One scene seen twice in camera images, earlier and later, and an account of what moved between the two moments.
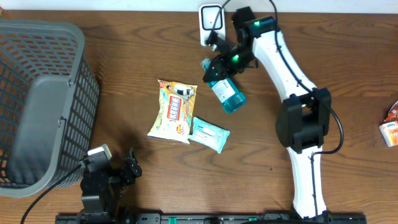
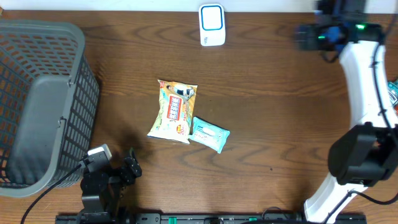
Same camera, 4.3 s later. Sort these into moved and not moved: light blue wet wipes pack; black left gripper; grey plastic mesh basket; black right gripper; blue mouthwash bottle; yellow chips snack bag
Moved: black right gripper; blue mouthwash bottle
Not moved: grey plastic mesh basket; yellow chips snack bag; black left gripper; light blue wet wipes pack
